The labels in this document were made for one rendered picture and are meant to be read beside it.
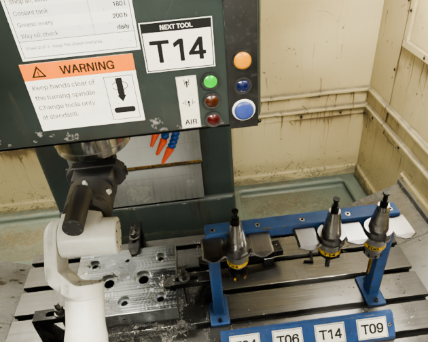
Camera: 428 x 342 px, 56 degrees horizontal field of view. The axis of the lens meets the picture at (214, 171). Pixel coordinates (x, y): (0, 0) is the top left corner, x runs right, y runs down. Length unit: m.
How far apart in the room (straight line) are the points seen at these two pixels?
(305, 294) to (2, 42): 1.00
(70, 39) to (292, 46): 1.26
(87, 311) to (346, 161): 1.64
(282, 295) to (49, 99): 0.88
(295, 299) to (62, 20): 0.96
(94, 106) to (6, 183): 1.54
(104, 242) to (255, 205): 1.35
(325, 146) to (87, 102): 1.55
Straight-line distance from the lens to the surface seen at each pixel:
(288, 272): 1.31
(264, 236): 0.97
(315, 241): 0.97
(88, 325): 0.74
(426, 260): 1.55
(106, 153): 0.84
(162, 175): 1.50
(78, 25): 0.59
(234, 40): 0.59
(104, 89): 0.62
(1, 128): 0.69
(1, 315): 1.76
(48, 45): 0.61
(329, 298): 1.27
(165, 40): 0.59
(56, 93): 0.64
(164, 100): 0.62
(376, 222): 0.99
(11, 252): 2.09
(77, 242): 0.73
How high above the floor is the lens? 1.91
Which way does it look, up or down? 37 degrees down
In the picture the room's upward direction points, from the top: 5 degrees counter-clockwise
